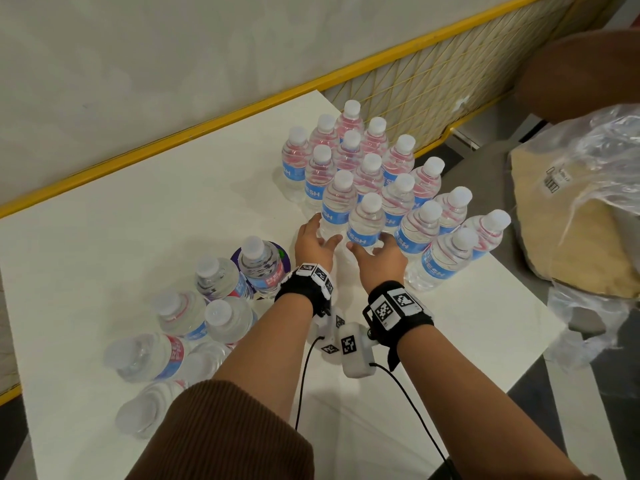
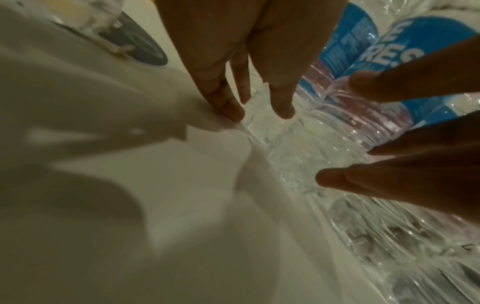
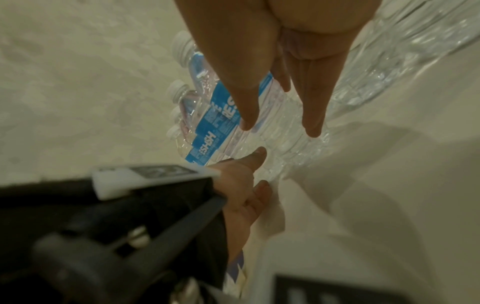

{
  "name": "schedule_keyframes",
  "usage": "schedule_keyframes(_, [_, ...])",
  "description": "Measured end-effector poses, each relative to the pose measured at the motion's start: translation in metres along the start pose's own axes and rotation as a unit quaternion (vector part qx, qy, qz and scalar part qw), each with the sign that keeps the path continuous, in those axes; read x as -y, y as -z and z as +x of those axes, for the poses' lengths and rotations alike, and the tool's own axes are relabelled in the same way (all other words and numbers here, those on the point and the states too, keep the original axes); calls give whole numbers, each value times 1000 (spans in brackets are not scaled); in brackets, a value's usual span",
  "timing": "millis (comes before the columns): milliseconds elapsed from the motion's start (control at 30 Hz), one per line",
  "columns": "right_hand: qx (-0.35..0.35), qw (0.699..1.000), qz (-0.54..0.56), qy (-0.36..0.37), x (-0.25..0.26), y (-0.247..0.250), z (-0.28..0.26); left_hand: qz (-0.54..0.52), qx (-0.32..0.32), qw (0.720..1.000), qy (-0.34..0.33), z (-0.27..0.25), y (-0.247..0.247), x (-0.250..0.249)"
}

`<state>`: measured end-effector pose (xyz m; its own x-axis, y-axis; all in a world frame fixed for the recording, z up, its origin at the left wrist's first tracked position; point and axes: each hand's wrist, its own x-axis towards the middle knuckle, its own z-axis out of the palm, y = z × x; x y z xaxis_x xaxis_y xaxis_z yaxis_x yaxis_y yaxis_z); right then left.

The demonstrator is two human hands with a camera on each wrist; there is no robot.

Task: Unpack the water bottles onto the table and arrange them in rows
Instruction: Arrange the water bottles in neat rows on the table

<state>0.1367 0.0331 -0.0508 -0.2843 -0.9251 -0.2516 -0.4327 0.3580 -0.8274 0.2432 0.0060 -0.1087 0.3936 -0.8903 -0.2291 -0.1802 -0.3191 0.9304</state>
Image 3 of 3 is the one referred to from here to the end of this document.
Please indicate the person's left hand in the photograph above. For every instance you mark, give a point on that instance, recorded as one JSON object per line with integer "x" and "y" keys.
{"x": 240, "y": 190}

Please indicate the person's right hand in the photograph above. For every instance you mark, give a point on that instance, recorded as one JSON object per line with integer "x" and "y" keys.
{"x": 262, "y": 29}

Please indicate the arranged group of water bottles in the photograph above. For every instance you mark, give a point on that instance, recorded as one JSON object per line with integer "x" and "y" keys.
{"x": 210, "y": 142}

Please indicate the white table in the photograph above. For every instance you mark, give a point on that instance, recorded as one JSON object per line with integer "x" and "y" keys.
{"x": 412, "y": 178}

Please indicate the black wristband with markers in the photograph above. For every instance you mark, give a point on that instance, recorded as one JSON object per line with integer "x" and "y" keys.
{"x": 56, "y": 207}

